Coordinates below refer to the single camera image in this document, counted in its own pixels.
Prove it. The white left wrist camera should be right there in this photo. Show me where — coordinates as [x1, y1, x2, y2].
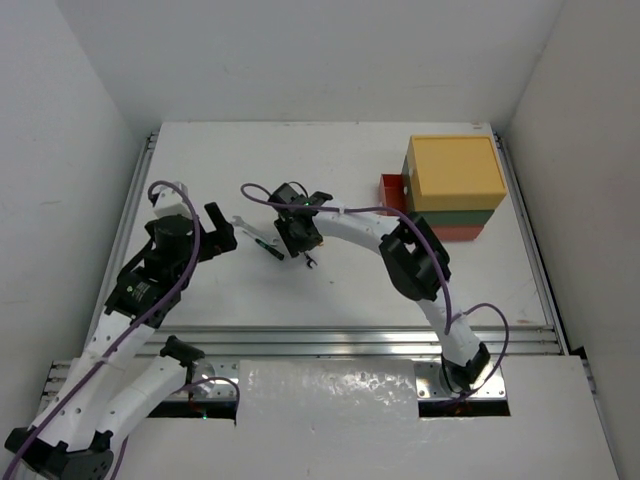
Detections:
[152, 185, 192, 220]

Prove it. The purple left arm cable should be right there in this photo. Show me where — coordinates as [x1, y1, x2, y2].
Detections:
[7, 180, 241, 480]

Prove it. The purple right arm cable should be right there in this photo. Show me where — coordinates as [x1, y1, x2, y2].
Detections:
[240, 182, 511, 401]

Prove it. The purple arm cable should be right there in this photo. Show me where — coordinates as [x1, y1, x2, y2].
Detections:
[240, 182, 511, 401]
[7, 180, 241, 480]

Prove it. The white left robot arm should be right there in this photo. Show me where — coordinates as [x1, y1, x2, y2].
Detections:
[5, 203, 237, 479]

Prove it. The red bottom drawer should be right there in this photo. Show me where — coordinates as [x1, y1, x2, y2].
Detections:
[379, 174, 485, 242]

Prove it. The silver wrench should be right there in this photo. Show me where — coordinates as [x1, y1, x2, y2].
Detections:
[304, 252, 317, 269]
[231, 215, 279, 246]

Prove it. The aluminium frame rail front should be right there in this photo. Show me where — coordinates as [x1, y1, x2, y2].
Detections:
[137, 326, 565, 358]

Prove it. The yellow top drawer box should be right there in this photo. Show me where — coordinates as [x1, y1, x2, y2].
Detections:
[406, 135, 507, 211]

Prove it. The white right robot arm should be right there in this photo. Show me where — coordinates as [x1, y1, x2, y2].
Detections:
[268, 183, 490, 398]

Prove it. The green middle drawer box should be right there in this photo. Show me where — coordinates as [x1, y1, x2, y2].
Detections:
[401, 158, 494, 227]

